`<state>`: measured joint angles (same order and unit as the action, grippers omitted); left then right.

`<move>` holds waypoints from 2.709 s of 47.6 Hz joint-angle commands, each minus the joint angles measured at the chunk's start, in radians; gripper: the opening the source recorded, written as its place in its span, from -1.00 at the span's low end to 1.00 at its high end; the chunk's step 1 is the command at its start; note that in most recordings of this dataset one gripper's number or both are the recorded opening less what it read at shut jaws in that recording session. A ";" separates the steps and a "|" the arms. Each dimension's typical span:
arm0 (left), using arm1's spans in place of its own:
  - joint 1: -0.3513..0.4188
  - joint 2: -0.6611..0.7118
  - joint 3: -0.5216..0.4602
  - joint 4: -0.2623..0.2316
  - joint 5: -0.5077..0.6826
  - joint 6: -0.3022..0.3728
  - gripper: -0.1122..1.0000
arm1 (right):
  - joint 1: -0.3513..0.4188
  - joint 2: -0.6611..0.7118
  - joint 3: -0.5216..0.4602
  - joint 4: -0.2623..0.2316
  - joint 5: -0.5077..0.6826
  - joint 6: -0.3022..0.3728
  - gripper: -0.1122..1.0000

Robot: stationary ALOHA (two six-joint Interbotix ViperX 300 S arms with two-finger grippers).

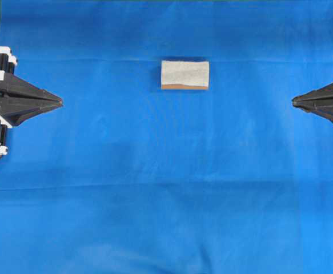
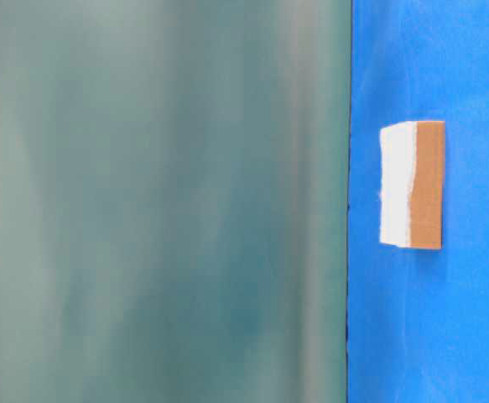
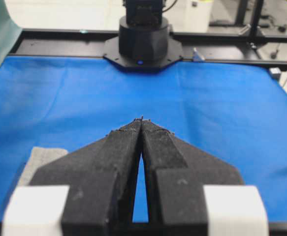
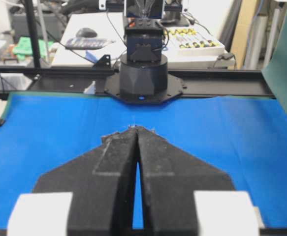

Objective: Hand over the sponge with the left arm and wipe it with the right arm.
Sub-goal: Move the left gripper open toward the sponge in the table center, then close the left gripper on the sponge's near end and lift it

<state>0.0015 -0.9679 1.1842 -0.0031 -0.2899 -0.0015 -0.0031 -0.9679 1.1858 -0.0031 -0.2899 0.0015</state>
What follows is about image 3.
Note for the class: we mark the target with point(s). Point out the black background stand frame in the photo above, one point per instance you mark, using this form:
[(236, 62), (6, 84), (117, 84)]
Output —
[(233, 15)]

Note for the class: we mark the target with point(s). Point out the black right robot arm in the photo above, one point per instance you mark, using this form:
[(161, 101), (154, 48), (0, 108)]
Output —
[(144, 41)]

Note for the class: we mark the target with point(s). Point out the white cabinet in background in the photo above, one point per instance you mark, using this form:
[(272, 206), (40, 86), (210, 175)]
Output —
[(190, 15)]

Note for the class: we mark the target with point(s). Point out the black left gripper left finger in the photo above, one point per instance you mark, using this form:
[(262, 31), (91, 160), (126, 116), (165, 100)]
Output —
[(78, 194)]

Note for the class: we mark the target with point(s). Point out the blue table cloth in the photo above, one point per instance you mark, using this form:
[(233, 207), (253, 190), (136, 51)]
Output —
[(237, 113)]

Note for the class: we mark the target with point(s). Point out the grey and orange sponge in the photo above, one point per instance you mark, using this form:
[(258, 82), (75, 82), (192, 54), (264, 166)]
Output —
[(39, 156)]

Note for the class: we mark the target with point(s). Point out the black aluminium table frame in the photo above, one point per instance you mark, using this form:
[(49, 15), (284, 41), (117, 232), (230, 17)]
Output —
[(196, 47)]

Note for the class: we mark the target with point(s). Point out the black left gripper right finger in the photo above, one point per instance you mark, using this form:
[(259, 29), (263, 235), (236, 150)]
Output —
[(192, 193)]

